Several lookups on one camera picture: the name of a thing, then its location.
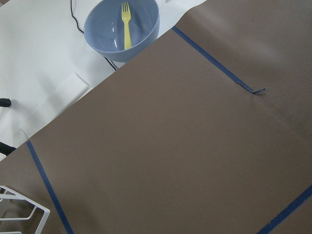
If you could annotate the white folded napkin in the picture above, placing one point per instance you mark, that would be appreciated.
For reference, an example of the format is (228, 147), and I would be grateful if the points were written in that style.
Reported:
(67, 93)

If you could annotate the blue bowl at edge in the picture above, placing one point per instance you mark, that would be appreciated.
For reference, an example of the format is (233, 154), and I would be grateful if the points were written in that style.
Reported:
(104, 28)

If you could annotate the black rubber grip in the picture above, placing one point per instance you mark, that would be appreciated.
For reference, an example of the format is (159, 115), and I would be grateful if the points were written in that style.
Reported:
(6, 149)
(5, 102)

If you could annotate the white wire rack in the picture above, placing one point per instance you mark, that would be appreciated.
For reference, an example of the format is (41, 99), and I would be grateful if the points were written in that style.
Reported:
(20, 214)

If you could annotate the yellow plastic fork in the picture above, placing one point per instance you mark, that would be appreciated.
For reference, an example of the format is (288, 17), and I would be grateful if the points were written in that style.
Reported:
(126, 17)

